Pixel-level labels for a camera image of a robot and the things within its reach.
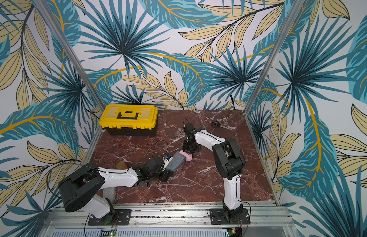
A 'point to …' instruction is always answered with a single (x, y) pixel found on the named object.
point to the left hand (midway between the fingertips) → (168, 171)
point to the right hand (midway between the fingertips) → (187, 151)
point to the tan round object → (121, 165)
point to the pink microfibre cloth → (188, 156)
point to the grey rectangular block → (177, 161)
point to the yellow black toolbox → (129, 120)
